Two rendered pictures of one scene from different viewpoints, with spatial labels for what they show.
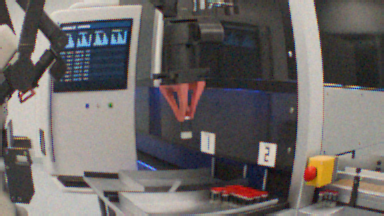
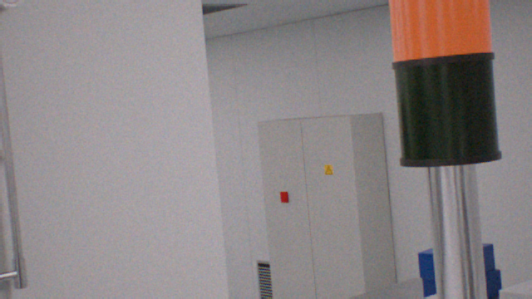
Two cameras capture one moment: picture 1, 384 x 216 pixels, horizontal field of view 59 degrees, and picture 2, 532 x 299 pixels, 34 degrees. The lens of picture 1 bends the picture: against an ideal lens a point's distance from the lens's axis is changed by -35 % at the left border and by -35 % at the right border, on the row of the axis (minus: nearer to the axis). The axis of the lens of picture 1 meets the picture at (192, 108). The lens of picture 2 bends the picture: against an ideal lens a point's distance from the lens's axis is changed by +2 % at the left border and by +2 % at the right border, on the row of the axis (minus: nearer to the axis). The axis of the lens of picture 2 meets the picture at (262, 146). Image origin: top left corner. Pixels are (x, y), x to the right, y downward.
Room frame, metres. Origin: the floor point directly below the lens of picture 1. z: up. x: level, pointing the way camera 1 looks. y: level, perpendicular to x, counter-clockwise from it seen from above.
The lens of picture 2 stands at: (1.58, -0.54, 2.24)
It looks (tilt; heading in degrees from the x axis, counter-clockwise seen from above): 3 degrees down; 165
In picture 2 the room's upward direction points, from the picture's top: 5 degrees counter-clockwise
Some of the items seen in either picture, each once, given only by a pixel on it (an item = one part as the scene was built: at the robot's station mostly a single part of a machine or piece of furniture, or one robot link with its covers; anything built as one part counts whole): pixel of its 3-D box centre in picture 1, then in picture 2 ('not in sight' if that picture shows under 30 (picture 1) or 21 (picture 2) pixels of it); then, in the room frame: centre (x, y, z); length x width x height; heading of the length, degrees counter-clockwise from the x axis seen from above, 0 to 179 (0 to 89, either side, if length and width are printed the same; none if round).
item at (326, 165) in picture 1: (321, 170); not in sight; (1.01, -0.33, 1.00); 0.08 x 0.07 x 0.07; 116
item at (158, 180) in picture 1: (180, 182); not in sight; (1.49, 0.03, 0.90); 0.34 x 0.26 x 0.04; 116
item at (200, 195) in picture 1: (196, 207); not in sight; (1.13, -0.01, 0.90); 0.34 x 0.26 x 0.04; 115
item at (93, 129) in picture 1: (81, 85); not in sight; (1.91, 0.47, 1.19); 0.50 x 0.19 x 0.78; 123
